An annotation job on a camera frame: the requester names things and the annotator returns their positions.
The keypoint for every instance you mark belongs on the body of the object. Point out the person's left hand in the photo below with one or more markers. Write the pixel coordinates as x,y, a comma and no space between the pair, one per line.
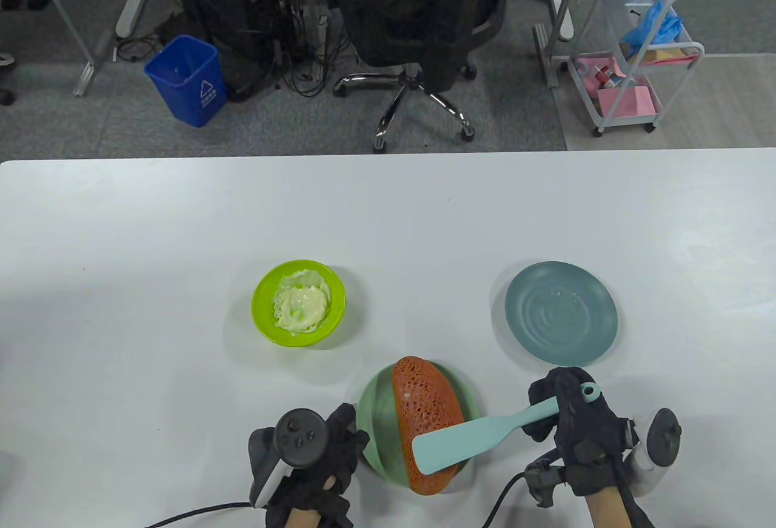
342,449

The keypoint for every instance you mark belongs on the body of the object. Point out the person's right hand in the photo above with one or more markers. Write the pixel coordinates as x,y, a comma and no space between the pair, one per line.
585,431

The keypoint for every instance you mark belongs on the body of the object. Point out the green plate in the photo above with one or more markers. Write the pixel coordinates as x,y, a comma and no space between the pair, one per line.
376,425

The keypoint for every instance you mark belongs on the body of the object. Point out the brown porous bread slice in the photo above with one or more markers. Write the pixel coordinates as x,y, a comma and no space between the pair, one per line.
424,401

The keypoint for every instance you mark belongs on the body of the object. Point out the light blue dessert spatula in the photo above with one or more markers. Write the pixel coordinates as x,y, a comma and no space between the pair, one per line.
461,443

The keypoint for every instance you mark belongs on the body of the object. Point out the creamy white salad dressing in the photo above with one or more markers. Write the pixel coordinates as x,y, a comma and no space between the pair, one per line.
300,304

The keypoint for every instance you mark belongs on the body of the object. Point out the person's left forearm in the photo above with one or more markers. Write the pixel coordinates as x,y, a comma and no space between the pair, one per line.
303,519

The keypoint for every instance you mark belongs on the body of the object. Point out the person's right forearm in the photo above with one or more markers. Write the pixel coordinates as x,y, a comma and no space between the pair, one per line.
606,510

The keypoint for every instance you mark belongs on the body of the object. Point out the black and white handheld controller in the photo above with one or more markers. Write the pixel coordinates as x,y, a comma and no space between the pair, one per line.
658,449
291,440

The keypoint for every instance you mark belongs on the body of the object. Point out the teal blue plate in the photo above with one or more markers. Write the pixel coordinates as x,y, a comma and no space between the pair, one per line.
564,310

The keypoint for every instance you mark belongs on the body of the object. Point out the lime green bowl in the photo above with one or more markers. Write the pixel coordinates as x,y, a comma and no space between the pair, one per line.
264,316

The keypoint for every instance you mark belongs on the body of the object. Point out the pink paper box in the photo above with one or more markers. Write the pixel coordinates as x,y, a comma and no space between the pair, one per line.
627,102

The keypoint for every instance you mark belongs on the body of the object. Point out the small red white bottle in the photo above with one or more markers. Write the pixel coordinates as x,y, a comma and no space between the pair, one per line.
606,76

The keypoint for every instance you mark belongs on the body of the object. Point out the white rolling cart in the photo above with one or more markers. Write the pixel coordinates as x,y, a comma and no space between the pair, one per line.
691,55

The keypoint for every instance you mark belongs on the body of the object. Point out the blue trash bin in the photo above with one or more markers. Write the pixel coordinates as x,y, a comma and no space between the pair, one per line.
185,76

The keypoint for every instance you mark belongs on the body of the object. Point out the blue plastic bag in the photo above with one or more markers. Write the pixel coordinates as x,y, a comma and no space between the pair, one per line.
655,28

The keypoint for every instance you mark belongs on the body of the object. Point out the white power strip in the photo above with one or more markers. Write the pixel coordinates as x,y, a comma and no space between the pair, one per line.
561,0

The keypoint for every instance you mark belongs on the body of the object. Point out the black office chair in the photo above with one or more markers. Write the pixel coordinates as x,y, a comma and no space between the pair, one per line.
418,13

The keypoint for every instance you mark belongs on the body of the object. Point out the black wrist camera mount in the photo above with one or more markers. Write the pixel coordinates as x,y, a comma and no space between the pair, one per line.
542,479

